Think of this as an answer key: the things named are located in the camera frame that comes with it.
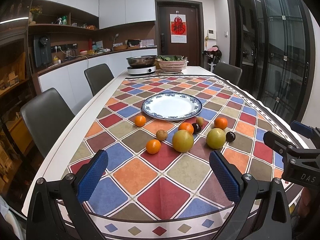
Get white induction cooker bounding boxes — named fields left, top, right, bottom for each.
left=127, top=66, right=156, bottom=75

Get green apple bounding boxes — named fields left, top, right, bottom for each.
left=206, top=128, right=226, bottom=150
left=172, top=129, right=194, bottom=153

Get far left grey chair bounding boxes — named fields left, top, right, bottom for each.
left=84, top=63, right=114, bottom=96

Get white stroller with clothes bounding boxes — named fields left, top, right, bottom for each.
left=203, top=45, right=222, bottom=72

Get right hand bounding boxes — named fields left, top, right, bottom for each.
left=298, top=187, right=316, bottom=217

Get colourful checkered tablecloth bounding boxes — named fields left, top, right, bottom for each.
left=63, top=75, right=302, bottom=239

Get pink basket of greens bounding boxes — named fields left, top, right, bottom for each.
left=156, top=55, right=188, bottom=73

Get black glass sliding door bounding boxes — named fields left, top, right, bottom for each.
left=227, top=0, right=315, bottom=122

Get white intercom panel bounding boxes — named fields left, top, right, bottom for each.
left=207, top=29, right=216, bottom=40

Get black water dispenser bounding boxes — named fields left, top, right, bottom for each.
left=34, top=35, right=52, bottom=68

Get brown kiwi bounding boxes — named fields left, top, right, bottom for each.
left=196, top=117, right=204, bottom=127
left=156, top=129, right=168, bottom=141

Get dark plum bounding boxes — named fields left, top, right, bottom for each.
left=226, top=132, right=236, bottom=142
left=192, top=123, right=202, bottom=134

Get right grey chair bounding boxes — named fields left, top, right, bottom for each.
left=213, top=62, right=242, bottom=86

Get dark wooden door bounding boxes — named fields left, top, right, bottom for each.
left=155, top=0, right=204, bottom=67

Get near left grey chair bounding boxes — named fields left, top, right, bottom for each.
left=21, top=88, right=75, bottom=158

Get red fu wall calendar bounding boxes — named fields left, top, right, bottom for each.
left=169, top=14, right=187, bottom=43

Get blue white porcelain plate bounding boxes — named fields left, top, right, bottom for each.
left=141, top=92, right=202, bottom=121

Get steel pan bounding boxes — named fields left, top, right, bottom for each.
left=126, top=55, right=157, bottom=67

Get grey chair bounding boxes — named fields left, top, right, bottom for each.
left=21, top=88, right=75, bottom=158
left=213, top=62, right=242, bottom=86
left=84, top=63, right=114, bottom=96

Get small orange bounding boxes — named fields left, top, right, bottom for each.
left=134, top=115, right=146, bottom=127

